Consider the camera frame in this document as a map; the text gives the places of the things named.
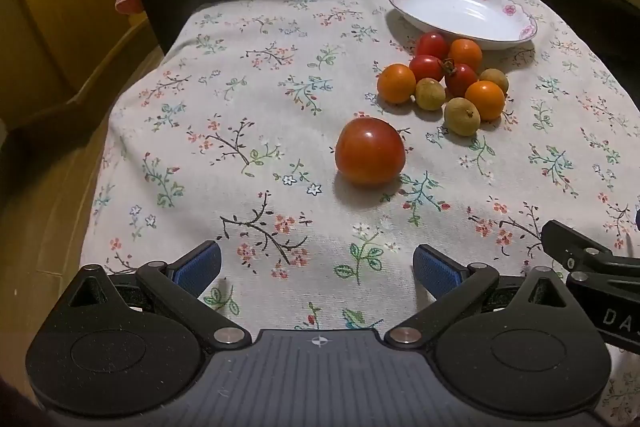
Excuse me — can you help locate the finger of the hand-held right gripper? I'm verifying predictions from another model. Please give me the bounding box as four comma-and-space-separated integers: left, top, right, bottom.
541, 220, 640, 294

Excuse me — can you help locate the tan longan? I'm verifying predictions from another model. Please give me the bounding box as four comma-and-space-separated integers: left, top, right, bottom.
414, 78, 447, 112
443, 97, 482, 138
478, 68, 510, 95

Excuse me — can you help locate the white floral-rim plate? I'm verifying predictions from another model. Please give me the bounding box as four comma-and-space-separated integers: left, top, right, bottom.
386, 0, 539, 52

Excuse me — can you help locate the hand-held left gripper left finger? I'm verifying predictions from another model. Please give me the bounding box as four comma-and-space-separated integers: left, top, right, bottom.
65, 241, 252, 353

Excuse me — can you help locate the stemmed red cherry tomato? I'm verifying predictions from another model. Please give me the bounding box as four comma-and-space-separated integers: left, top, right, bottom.
440, 59, 479, 98

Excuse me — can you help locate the black bed frame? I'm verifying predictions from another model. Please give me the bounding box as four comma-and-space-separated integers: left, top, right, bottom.
142, 0, 640, 72

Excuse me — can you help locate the wooden cabinet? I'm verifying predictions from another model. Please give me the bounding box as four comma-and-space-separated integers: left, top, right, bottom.
0, 0, 166, 132

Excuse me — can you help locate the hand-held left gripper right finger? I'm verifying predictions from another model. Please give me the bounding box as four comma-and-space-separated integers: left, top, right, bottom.
384, 243, 575, 351

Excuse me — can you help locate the floral tablecloth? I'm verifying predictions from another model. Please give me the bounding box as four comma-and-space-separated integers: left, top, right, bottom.
80, 0, 640, 413

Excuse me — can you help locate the large red tomato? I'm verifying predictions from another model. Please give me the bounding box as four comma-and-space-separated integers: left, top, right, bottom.
334, 117, 406, 186

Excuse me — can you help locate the small orange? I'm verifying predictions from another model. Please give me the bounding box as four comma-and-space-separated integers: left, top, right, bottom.
448, 38, 484, 72
465, 80, 506, 122
377, 63, 417, 104

